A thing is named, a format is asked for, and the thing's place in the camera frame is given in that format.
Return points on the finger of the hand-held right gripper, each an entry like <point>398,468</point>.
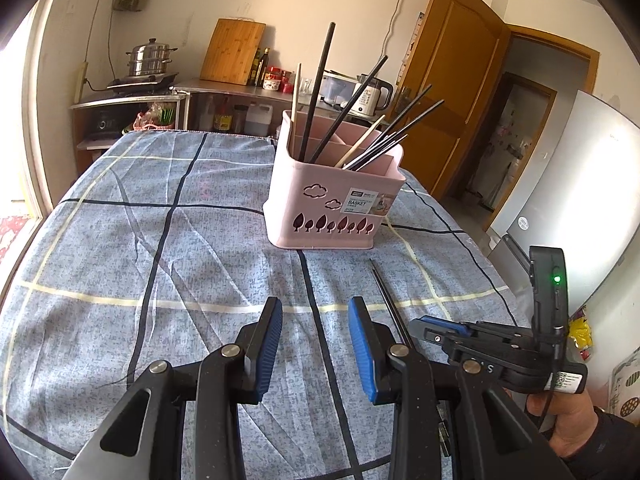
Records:
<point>442,326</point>

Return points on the person's right hand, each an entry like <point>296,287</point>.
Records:
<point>565,420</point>

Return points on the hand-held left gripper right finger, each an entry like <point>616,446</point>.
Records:
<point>361,350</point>

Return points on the red floor mat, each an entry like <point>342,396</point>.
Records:
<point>15,237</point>

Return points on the steel steamer pot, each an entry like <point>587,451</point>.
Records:
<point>150,57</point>

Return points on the dark oil bottle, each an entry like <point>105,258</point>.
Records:
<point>265,67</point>

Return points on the white power strip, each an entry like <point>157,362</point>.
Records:
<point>81,80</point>

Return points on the black kitchen appliance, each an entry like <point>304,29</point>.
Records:
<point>105,125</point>

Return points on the row of dark chopsticks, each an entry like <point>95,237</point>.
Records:
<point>390,149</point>

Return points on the stove stand cabinet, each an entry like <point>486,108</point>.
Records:
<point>90,125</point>

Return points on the black chopstick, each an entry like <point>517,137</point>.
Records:
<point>410,126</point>
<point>395,317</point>
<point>317,91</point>
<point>385,291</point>
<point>395,120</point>
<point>350,108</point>

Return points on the wooden chopstick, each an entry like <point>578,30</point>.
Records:
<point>360,141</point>
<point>296,92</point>

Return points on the wooden door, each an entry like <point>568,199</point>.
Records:
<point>450,85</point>

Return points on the steel counter table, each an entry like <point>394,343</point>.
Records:
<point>225,86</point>

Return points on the wooden cutting board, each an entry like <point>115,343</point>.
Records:
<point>232,52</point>

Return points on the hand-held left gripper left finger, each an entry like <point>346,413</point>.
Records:
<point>267,345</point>

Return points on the clear plastic container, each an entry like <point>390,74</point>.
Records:
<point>336,89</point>

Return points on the clear glass mug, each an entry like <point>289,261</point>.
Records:
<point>306,86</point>

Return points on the white plastic jug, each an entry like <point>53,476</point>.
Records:
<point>257,120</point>

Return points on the white dotted box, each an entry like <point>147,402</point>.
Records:
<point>627,390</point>

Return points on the white electric kettle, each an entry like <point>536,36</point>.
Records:
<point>370,100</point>

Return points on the black induction cooker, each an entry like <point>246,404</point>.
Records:
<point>142,82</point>

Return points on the pink plastic basket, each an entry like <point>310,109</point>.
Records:
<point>330,210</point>

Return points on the person's right forearm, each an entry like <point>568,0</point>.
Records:
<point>610,450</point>

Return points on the pink vegetable basket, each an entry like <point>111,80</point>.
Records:
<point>155,119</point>

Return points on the brown sauce bottle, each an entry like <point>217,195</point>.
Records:
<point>256,69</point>

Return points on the silver refrigerator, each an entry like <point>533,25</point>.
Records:
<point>575,185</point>

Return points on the yellow plastic bag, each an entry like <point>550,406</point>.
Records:
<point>581,337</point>

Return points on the red lidded jar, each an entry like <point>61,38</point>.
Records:
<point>271,79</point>
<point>286,81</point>

